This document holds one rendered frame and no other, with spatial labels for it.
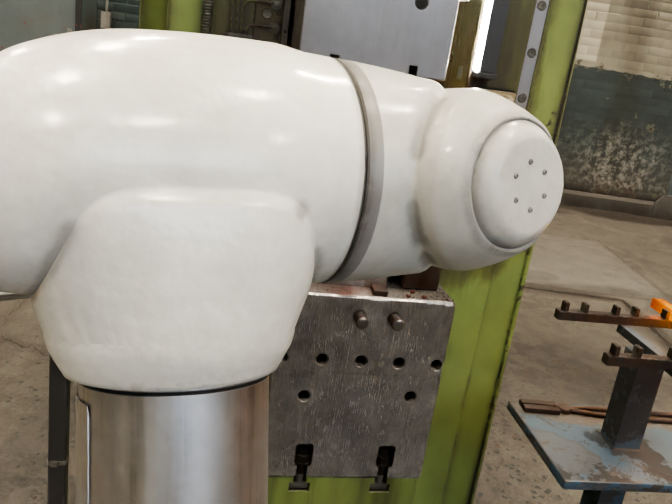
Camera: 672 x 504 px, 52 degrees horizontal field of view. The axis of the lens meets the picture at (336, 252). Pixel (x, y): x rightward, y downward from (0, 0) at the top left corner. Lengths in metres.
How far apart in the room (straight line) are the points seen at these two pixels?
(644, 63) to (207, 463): 7.77
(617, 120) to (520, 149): 7.62
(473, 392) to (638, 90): 6.40
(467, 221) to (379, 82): 0.09
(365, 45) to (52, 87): 1.10
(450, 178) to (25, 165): 0.19
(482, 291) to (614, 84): 6.29
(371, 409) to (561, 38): 0.93
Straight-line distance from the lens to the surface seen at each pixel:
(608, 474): 1.52
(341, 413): 1.55
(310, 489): 1.66
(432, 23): 1.42
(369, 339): 1.48
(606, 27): 7.85
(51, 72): 0.33
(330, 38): 1.37
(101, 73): 0.32
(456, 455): 1.96
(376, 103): 0.36
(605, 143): 7.97
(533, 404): 1.66
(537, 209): 0.38
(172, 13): 1.50
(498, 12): 1.57
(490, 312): 1.78
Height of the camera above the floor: 1.42
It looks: 17 degrees down
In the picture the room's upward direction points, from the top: 8 degrees clockwise
